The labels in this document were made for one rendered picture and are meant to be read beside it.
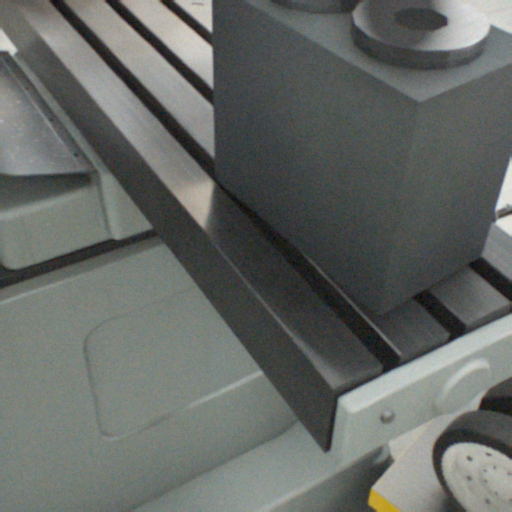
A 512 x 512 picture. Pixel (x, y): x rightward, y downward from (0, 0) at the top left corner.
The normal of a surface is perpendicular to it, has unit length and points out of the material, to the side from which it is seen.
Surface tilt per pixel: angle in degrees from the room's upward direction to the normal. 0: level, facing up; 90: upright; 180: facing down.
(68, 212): 90
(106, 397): 90
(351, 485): 68
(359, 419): 90
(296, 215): 90
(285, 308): 0
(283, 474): 0
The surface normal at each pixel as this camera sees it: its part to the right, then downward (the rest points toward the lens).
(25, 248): 0.52, 0.58
